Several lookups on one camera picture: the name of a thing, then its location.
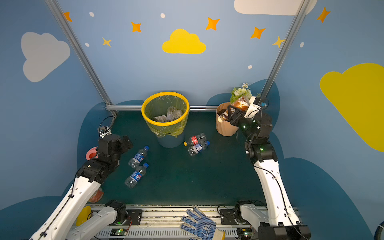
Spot blue label small bottle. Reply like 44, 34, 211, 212
188, 141, 211, 156

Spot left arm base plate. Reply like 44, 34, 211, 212
115, 209, 143, 226

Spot white label large clear bottle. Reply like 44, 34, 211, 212
154, 115, 167, 123

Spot clear bottle white cap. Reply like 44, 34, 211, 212
166, 106, 184, 122

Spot brown tea bottle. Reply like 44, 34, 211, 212
218, 96, 250, 123

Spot round jar printed lid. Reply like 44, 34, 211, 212
88, 188, 104, 204

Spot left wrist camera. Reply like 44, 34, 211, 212
98, 126, 112, 139

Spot yellow rimmed waste bin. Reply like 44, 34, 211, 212
141, 92, 190, 149

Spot aluminium frame back bar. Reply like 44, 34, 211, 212
106, 105, 218, 112

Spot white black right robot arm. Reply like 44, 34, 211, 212
228, 105, 311, 240

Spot white green artificial flowers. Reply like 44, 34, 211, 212
230, 83, 261, 104

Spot aluminium frame post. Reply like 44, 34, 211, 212
258, 0, 311, 105
45, 0, 113, 106

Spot aluminium frame left post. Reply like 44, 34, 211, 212
45, 0, 113, 106

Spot peach plastic flower pot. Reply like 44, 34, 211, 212
216, 102, 239, 137

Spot aluminium front rail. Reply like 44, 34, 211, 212
47, 205, 310, 240

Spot yellow toy shovel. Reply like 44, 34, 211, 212
76, 206, 92, 227

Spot pink watering can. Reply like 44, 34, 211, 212
86, 147, 98, 161

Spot blue cap pepsi bottle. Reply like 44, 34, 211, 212
129, 146, 150, 169
125, 163, 149, 189

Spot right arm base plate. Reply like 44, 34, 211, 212
218, 209, 244, 225

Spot aluminium frame right post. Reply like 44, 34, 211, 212
258, 0, 311, 105

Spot blue dotted work glove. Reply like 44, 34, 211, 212
180, 207, 226, 240

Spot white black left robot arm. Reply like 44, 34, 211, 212
31, 134, 133, 240

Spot red label yellow cap bottle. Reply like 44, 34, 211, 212
184, 133, 207, 146

